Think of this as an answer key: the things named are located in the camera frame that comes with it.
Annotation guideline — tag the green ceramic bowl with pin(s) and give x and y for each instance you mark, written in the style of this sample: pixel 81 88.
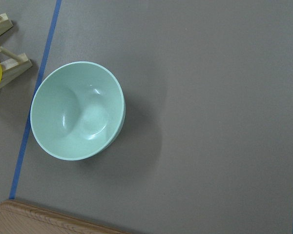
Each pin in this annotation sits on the green ceramic bowl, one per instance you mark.
pixel 77 111

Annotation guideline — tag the wooden mug rack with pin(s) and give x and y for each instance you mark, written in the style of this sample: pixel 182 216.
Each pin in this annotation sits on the wooden mug rack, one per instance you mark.
pixel 12 65

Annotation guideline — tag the wooden cutting board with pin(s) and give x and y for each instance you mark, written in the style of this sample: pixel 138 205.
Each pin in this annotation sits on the wooden cutting board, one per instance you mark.
pixel 17 217

